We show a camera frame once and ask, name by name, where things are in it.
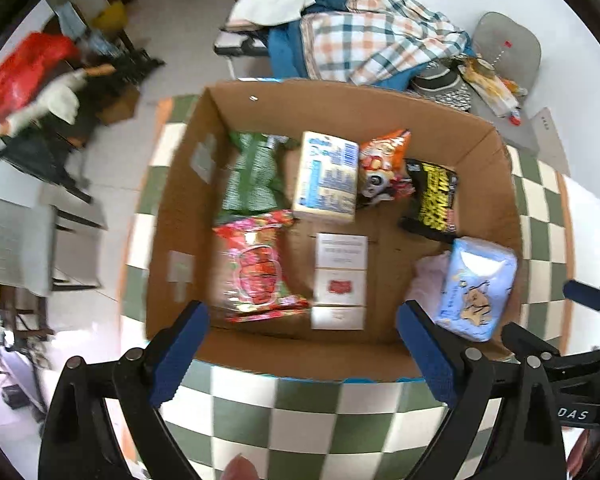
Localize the plaid checkered blanket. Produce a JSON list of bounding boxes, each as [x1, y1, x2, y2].
[[299, 0, 470, 86]]

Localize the black yellow snack bag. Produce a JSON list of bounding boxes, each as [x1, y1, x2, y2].
[[399, 158, 458, 244]]

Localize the brown cardboard box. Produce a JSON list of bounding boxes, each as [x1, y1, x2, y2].
[[145, 79, 522, 382]]

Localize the white label card in box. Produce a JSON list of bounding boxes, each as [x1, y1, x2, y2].
[[311, 233, 368, 330]]

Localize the green snack bag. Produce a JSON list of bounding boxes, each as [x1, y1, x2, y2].
[[215, 131, 299, 226]]

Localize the blue blanket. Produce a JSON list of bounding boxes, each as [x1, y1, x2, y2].
[[267, 0, 477, 92]]

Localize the green white checkered mat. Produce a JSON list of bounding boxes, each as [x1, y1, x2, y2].
[[104, 94, 577, 480]]

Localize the black white patterned cushion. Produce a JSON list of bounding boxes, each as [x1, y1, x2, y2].
[[410, 61, 471, 112]]

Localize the white cloth bundle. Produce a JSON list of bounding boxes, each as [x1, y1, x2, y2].
[[1, 70, 87, 136]]

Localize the light blue tissue pack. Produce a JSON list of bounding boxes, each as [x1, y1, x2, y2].
[[434, 236, 517, 342]]

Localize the yellow snack package on chair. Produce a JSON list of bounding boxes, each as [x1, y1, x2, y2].
[[458, 56, 528, 126]]

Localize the lilac cloth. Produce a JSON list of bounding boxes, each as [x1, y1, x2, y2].
[[405, 250, 451, 320]]

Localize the grey chair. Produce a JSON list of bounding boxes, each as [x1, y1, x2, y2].
[[463, 12, 542, 127]]

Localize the white folding cot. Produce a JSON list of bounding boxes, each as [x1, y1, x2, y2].
[[212, 29, 274, 80]]

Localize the orange panda snack bag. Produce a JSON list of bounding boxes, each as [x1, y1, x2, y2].
[[356, 130, 414, 209]]

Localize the red snack bag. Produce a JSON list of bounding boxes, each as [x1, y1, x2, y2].
[[213, 209, 309, 323]]

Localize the red plastic bag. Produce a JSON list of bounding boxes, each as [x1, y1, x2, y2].
[[0, 32, 80, 122]]

